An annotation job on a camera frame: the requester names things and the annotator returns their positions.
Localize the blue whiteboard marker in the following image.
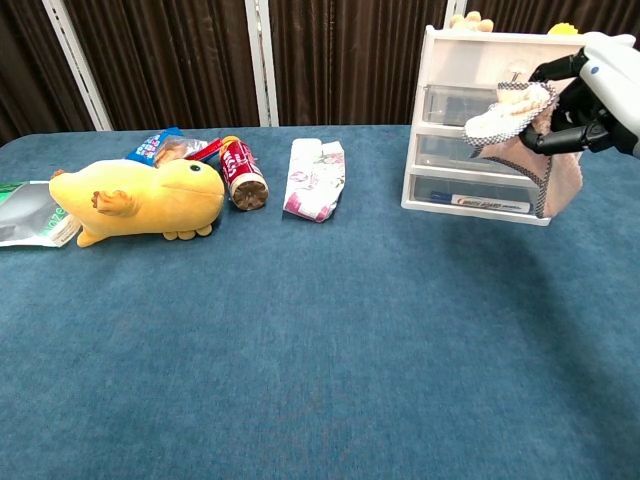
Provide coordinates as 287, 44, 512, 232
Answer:
430, 191, 534, 215

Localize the green-white foil pouch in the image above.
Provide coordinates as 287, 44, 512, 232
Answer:
0, 180, 82, 249

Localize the white orange cloth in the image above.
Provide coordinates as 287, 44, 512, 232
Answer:
462, 81, 584, 220

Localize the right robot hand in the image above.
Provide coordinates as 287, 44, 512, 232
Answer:
518, 31, 640, 161

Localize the white plastic drawer unit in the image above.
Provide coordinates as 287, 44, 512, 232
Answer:
400, 24, 637, 227

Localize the yellow plush duck toy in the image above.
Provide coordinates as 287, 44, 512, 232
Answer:
48, 158, 227, 249

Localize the white screen frame post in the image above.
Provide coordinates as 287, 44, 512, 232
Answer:
41, 0, 114, 132
244, 0, 280, 128
443, 0, 468, 30

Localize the blue snack bag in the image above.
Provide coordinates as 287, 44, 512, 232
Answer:
124, 126, 211, 169

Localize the beige plush toy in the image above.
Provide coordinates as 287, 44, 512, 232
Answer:
448, 12, 495, 34

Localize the floral pink-white tissue pack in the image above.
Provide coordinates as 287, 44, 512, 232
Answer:
282, 137, 347, 223

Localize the red cylindrical snack can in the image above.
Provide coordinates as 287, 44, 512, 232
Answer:
218, 135, 270, 212

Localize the dark brown curtain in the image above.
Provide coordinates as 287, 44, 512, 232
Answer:
0, 0, 640, 147

